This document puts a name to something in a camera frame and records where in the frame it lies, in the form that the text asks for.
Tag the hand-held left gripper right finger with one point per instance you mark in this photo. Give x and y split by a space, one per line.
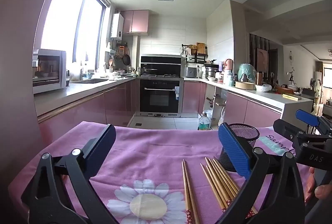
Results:
233 146

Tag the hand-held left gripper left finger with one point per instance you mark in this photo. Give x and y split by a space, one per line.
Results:
102 146

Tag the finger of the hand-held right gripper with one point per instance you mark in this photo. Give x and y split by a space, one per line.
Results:
285 129
307 116

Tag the black mesh holder cup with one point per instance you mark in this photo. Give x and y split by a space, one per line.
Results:
250 141

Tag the set of wooden chopsticks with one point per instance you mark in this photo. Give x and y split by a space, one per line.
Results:
219 183

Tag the person's right hand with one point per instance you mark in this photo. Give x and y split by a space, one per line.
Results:
310 183

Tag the dark dining table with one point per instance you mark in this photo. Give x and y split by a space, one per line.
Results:
308 93

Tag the yellow flat box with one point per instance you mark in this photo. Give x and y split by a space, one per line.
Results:
291 97

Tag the clear plastic food bag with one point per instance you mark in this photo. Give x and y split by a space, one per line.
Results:
221 116

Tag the white standing air conditioner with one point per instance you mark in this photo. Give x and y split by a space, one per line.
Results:
317 82

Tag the cooking oil bottle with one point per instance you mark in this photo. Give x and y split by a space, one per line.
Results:
204 123

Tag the long pink base cabinets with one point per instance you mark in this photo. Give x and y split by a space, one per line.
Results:
90 110

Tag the living room window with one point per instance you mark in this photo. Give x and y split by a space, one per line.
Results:
328 81

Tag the pink floral tablecloth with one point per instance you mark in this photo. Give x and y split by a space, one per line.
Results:
145 161

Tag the white plastic bag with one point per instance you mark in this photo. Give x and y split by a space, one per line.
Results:
263 88

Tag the round bamboo steamer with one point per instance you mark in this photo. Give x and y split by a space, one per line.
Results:
245 85

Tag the narrow pink base cabinet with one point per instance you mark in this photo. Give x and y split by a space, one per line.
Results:
193 97

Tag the steel kitchen sink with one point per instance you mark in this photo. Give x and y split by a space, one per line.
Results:
90 81

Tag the ceiling chandelier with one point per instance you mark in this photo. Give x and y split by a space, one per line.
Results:
330 53

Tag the framed painting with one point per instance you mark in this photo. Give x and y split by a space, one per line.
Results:
262 59

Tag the black built-in oven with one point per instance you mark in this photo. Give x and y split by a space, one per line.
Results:
160 99

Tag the steel faucet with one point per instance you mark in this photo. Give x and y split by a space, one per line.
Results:
82 72

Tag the steel cooking pot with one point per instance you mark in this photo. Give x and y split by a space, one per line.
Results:
211 72

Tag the pink kettle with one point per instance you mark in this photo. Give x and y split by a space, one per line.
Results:
229 65

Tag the hanging frying pan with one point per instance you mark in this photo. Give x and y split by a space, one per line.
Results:
126 59

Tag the white countertop oven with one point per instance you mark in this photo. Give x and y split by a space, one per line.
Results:
49 71

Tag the black range hood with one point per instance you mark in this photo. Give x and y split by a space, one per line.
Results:
160 63

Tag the wooden cutting board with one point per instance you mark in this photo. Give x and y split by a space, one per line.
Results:
201 48

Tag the white water heater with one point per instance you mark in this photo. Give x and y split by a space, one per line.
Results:
117 27

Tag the large kitchen window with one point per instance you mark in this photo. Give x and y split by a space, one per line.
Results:
64 19

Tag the black wall rack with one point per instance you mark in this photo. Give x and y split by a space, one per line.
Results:
193 58

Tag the pink wall cabinet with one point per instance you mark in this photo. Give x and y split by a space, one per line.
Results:
136 21

